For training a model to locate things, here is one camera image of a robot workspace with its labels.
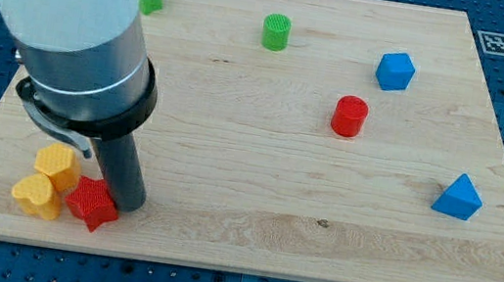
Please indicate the red cylinder block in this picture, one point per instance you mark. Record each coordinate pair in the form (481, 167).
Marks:
(349, 116)

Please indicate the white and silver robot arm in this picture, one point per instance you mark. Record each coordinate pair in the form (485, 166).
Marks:
(87, 65)

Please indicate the wooden board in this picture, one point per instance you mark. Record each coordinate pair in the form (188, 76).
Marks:
(245, 174)

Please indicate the green cylinder block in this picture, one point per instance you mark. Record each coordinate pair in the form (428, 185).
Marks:
(276, 31)

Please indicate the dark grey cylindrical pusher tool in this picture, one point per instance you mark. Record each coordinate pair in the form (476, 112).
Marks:
(119, 163)

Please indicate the blue hexagonal block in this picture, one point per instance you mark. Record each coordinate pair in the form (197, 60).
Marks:
(395, 71)

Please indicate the red star block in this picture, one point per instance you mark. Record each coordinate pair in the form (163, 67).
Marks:
(91, 202)

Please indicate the yellow hexagonal block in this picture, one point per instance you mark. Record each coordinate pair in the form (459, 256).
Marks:
(60, 163)

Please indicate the blue triangular block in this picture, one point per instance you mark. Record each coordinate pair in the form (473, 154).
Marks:
(460, 200)

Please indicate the yellow heart block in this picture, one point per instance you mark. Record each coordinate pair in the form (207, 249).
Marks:
(36, 195)

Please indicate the white fiducial marker tag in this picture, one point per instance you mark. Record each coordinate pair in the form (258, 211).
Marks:
(491, 42)

